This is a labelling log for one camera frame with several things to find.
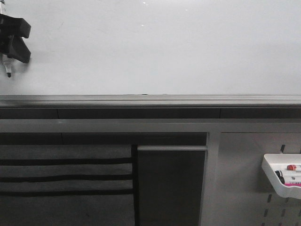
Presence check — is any grey aluminium whiteboard tray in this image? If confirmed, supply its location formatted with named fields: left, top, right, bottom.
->
left=0, top=94, right=301, bottom=119

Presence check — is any red capped marker in bin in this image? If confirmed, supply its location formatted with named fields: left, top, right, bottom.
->
left=286, top=164, right=301, bottom=172

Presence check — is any black capped marker in bin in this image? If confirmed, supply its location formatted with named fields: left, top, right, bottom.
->
left=274, top=169, right=301, bottom=186

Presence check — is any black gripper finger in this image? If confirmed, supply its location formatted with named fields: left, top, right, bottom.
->
left=0, top=14, right=31, bottom=38
left=6, top=36, right=31, bottom=63

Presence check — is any white plastic storage bin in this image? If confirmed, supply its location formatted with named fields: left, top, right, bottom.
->
left=261, top=154, right=301, bottom=199

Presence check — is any white whiteboard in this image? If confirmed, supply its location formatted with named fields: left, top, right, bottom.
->
left=0, top=0, right=301, bottom=95

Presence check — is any grey fabric striped panel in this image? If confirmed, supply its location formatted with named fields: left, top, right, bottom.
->
left=0, top=145, right=140, bottom=226

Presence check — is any dark grey cabinet door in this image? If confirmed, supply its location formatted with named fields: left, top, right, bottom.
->
left=138, top=145, right=207, bottom=226

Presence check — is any grey pegboard panel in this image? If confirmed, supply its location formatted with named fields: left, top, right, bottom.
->
left=212, top=133, right=301, bottom=226

